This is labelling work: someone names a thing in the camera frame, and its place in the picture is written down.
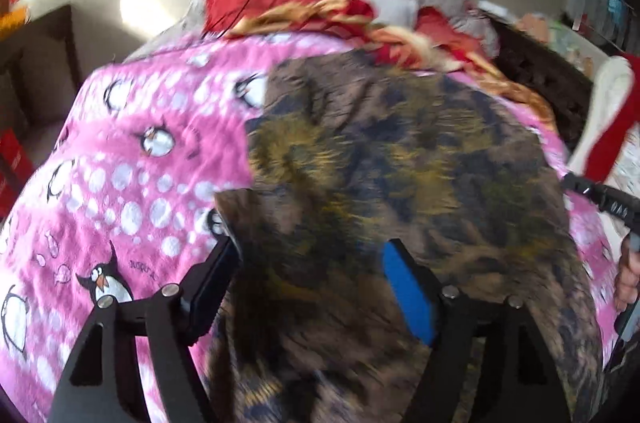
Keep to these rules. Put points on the white cloth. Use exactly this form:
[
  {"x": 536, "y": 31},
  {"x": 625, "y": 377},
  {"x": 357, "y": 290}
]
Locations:
[{"x": 390, "y": 7}]

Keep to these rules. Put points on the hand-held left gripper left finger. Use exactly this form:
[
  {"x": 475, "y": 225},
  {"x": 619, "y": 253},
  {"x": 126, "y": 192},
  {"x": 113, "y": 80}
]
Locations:
[{"x": 207, "y": 288}]

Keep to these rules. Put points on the metal rack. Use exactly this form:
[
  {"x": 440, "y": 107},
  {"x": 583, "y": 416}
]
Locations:
[{"x": 607, "y": 10}]

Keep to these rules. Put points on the brown patterned garment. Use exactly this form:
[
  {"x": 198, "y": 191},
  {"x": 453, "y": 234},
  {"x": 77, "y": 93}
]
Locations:
[{"x": 400, "y": 153}]

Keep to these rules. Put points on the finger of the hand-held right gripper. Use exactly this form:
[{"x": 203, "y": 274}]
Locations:
[{"x": 607, "y": 200}]

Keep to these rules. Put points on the pink penguin blanket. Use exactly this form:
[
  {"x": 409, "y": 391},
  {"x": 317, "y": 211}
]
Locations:
[{"x": 125, "y": 153}]

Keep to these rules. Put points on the red and white garment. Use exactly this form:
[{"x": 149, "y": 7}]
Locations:
[{"x": 611, "y": 138}]

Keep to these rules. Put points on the red box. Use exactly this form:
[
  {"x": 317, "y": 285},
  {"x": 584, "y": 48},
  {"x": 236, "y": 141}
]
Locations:
[{"x": 14, "y": 168}]

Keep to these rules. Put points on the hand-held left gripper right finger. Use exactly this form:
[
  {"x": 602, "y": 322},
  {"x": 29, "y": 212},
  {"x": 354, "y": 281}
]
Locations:
[{"x": 407, "y": 293}]

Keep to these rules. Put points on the person's right hand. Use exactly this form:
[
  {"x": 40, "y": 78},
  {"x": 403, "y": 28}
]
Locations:
[{"x": 630, "y": 280}]

